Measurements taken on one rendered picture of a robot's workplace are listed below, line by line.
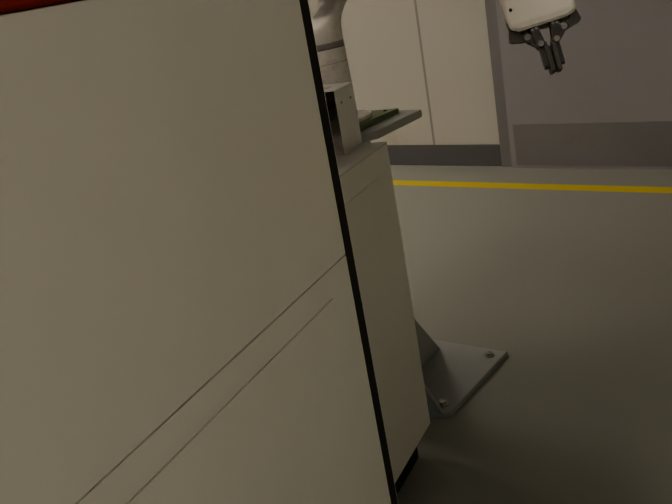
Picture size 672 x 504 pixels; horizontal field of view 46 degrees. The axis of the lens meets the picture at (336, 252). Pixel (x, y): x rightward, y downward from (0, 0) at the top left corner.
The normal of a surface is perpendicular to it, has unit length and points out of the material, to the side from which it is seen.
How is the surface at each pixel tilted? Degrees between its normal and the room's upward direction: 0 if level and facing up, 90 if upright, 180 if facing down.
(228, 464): 90
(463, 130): 90
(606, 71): 90
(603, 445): 0
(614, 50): 90
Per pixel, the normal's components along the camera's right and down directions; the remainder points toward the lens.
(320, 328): 0.89, 0.00
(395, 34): -0.59, 0.37
